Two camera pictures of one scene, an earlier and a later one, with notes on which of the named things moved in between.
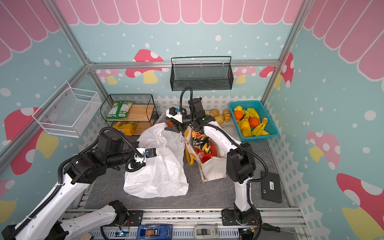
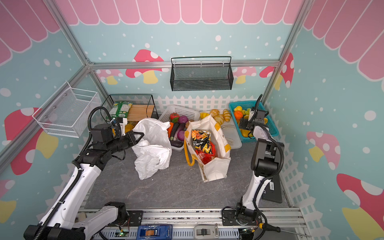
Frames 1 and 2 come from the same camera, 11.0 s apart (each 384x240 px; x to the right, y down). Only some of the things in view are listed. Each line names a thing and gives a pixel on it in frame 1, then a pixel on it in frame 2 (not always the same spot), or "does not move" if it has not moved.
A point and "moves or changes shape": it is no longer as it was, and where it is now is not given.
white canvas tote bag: [215, 167] does not move
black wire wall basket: [201, 73] does not move
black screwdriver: [277, 229] does not move
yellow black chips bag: [201, 141] does not move
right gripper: [181, 126] → [245, 123]
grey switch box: [206, 231] does not move
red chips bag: [204, 156] does not move
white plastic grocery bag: [164, 176] moves or changes shape
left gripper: [137, 165] → [135, 141]
